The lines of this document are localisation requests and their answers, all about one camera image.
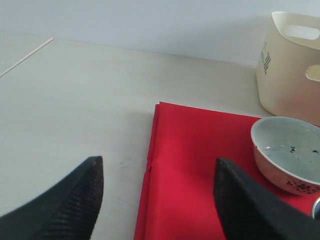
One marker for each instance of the stainless steel cup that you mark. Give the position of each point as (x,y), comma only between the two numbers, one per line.
(315,210)

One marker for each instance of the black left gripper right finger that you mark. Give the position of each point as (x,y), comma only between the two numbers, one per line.
(249,211)

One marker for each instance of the white ceramic bowl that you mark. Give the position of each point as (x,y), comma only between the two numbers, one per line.
(287,153)

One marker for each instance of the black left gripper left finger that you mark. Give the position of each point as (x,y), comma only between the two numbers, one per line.
(67,211)

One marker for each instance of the red tablecloth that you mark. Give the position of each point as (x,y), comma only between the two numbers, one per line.
(177,201)

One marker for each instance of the cream plastic storage bin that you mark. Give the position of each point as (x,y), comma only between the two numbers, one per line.
(286,84)

